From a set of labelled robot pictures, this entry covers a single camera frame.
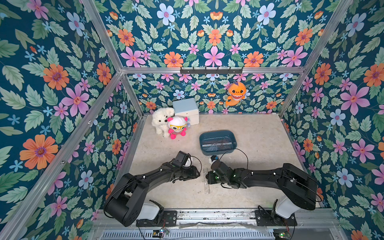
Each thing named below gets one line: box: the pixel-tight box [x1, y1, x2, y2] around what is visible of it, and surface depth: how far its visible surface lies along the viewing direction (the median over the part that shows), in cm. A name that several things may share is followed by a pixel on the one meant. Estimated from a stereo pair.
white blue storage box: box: [172, 98, 200, 126], surface depth 107 cm
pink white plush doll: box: [167, 115, 189, 140], surface depth 97 cm
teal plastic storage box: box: [199, 130, 237, 156], surface depth 103 cm
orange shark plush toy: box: [226, 81, 247, 107], surface depth 100 cm
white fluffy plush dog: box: [151, 107, 175, 138], surface depth 97 cm
